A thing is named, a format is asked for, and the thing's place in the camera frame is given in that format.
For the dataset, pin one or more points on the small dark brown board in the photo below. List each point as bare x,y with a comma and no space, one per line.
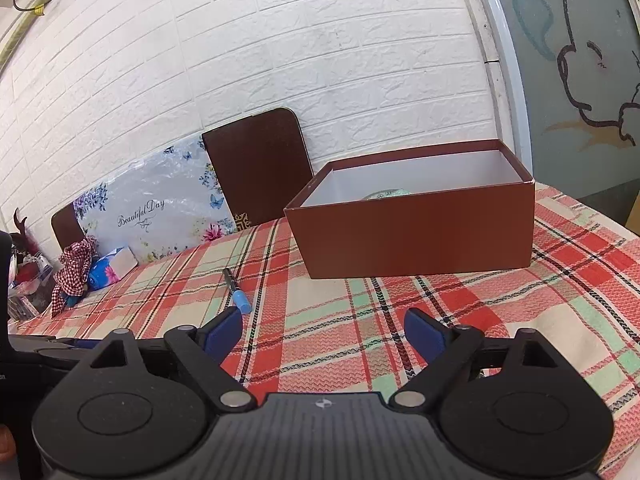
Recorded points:
65,227

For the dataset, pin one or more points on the floral plastic bag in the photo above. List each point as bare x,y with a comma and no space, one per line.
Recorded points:
150,200

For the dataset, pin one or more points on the blue tissue pack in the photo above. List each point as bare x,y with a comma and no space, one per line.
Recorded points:
112,267

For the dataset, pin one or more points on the frosted window with cartoon decal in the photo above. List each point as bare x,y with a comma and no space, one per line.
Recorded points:
575,60

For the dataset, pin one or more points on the red plaid blanket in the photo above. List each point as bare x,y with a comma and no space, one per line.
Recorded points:
325,320

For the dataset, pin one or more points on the person's left hand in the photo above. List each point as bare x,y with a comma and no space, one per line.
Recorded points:
6,442

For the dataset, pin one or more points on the red checkered cloth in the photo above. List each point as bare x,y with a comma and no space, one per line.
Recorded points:
72,270

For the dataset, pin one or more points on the black marker with blue cap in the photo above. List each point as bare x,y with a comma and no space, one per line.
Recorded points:
241,302

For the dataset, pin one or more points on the brown cardboard box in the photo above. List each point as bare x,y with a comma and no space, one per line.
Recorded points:
425,235

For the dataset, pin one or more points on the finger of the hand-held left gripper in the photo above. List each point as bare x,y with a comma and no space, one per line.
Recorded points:
80,343

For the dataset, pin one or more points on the red decorative ornament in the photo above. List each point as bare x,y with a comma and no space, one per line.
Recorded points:
30,272

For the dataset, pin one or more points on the large dark brown board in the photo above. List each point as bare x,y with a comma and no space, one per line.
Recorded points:
255,160

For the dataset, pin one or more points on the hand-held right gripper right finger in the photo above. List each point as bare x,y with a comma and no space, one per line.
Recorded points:
422,334

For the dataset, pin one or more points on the white window frame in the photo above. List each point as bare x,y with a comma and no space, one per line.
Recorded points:
500,60

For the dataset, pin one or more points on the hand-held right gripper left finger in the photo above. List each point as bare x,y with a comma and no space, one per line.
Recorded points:
225,334

